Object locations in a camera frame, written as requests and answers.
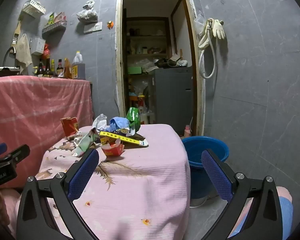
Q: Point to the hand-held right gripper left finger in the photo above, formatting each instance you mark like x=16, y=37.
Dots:
x=83, y=172

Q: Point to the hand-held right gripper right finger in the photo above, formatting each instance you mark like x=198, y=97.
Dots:
x=216, y=175

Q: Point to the blue plastic basin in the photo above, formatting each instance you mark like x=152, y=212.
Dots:
x=195, y=177

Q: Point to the green white wrapper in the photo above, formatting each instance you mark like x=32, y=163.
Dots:
x=86, y=141

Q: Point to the trash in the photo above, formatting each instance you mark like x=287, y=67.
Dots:
x=112, y=150

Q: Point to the long yellow wrapper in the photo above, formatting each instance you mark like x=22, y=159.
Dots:
x=125, y=138

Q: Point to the white plastic wrapper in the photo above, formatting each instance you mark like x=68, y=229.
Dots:
x=100, y=121

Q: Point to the blue plastic bag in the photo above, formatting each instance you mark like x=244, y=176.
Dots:
x=120, y=122

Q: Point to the red checked cloth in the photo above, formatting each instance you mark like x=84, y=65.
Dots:
x=27, y=110

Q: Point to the red carton box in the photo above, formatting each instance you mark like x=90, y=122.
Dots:
x=68, y=126

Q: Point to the pink plastic bottle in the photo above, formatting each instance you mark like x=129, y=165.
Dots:
x=187, y=131

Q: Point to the pink floral tablecloth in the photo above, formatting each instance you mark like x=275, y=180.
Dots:
x=140, y=180

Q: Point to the pink clothing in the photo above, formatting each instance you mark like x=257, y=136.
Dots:
x=283, y=192

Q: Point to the green drink can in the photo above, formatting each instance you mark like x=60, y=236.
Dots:
x=133, y=116

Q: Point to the blue ribbed clothing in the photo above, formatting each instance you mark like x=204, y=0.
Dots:
x=283, y=215

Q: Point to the white red sack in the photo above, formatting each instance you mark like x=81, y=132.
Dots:
x=146, y=117

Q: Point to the dark sauce bottle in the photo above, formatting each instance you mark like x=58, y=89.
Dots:
x=59, y=68
x=47, y=70
x=40, y=70

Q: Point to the grey metal cabinet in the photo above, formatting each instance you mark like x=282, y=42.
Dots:
x=172, y=97

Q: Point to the yellow blue plastic toy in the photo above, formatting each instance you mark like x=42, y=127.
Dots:
x=136, y=100

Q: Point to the yellow cap sauce bottle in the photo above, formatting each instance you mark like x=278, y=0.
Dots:
x=53, y=68

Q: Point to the orange seasoning pouch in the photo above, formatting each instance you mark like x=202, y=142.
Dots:
x=67, y=70

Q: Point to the metal faucet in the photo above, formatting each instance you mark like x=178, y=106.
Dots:
x=9, y=51

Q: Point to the beige hanging towel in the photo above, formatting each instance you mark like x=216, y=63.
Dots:
x=24, y=52

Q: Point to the red hanging bag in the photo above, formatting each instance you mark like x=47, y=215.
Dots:
x=46, y=51

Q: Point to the green cardboard box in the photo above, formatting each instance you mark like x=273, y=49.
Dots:
x=135, y=70

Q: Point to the black wok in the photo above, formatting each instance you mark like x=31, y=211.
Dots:
x=165, y=63

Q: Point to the green yellow seasoning packet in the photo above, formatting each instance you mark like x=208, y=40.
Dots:
x=51, y=19

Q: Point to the red seasoning packet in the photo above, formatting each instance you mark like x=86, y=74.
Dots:
x=60, y=17

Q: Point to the wooden storage shelf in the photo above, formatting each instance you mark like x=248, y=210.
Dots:
x=147, y=36

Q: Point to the hanging clear plastic bag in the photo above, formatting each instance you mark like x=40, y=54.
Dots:
x=87, y=13

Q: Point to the white wall box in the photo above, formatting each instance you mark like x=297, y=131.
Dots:
x=37, y=45

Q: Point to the wooden door frame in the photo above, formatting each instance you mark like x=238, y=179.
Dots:
x=119, y=55

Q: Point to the grey wall shelf rack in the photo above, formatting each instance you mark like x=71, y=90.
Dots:
x=53, y=28

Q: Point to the white plastic wall basket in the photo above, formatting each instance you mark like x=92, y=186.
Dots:
x=33, y=8

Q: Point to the white wall socket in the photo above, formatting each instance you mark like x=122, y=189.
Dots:
x=93, y=27

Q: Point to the orange wall hook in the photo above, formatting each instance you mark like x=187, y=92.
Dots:
x=110, y=24

